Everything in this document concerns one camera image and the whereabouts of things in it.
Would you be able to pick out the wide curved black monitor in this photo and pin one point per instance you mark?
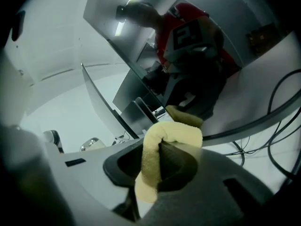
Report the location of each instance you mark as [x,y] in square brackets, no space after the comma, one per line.
[145,43]

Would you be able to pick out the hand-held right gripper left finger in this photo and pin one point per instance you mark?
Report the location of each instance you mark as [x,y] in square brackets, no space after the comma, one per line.
[89,173]

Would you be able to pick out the yellow cloth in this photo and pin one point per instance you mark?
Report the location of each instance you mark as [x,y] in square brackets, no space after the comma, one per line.
[152,149]

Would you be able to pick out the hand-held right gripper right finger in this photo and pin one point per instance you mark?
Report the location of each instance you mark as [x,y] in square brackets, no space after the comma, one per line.
[207,196]

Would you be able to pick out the flat black monitor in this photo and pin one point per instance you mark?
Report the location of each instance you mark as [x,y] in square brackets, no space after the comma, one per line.
[98,98]

